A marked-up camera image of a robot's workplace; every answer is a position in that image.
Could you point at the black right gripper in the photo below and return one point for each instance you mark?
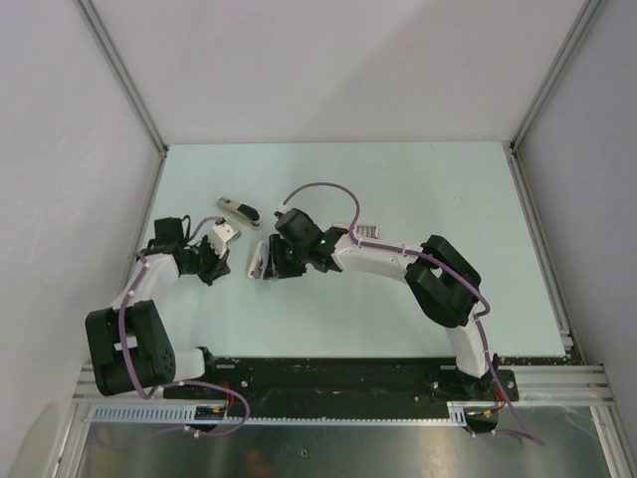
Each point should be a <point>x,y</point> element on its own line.
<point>275,256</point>

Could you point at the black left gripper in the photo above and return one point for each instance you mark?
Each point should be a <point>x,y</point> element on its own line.
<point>219,267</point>

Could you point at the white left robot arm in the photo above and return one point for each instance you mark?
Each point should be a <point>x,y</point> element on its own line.
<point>129,346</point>

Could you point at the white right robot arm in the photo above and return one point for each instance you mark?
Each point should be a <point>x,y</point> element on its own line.
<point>445,286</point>

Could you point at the red white staple box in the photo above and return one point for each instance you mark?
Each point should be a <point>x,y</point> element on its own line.
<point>361,230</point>

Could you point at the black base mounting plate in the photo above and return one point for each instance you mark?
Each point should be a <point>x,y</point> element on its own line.
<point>348,387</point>

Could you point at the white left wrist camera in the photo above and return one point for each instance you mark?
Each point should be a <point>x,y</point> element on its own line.
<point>221,236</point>

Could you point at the grey slotted cable duct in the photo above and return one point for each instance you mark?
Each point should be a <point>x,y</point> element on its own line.
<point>191,414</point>

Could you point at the aluminium frame rail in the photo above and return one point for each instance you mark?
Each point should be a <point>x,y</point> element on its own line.
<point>562,385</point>

